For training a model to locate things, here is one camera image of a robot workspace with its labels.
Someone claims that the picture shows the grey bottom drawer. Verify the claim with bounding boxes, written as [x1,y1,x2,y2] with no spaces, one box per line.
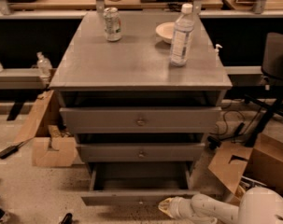
[81,161,197,206]

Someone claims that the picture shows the grey drawer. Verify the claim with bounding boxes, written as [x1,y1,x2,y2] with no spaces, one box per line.
[77,143,205,162]
[60,107,220,134]
[81,161,197,206]

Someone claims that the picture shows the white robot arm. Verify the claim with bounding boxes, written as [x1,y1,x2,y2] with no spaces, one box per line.
[158,187,283,224]

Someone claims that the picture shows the grey middle drawer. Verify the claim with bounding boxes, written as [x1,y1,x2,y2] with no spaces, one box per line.
[77,143,205,162]

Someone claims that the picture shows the grey top drawer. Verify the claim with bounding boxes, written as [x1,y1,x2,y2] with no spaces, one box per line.
[60,107,220,134]

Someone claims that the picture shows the grey wooden drawer cabinet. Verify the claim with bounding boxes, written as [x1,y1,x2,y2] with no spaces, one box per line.
[49,10,233,173]

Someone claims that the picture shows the items inside cardboard box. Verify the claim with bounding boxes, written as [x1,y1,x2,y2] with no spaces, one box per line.
[238,176,267,192]

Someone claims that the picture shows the cardboard box right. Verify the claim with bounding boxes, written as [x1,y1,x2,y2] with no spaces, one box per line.
[208,133,283,203]

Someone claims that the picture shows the cardboard box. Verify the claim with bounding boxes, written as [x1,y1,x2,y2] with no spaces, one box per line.
[208,133,283,203]
[14,91,82,167]

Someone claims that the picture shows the cardboard box left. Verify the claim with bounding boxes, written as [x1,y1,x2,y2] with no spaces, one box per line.
[14,91,82,167]

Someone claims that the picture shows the clear plastic water bottle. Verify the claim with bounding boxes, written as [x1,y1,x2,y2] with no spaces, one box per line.
[170,4,194,66]

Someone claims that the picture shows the white pump dispenser bottle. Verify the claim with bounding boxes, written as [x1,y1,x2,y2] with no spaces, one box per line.
[215,44,223,57]

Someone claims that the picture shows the black power adapter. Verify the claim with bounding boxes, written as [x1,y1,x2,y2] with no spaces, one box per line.
[0,146,19,160]

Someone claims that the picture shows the black office chair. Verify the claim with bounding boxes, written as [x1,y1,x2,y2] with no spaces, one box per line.
[245,33,283,147]

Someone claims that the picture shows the clear bottle on shelf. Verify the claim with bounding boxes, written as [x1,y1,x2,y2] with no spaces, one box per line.
[36,52,52,77]

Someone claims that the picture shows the silver soda can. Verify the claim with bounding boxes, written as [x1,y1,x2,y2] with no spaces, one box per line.
[103,7,121,42]

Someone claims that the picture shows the black cables on floor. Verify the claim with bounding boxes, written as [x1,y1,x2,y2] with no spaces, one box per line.
[207,100,252,150]

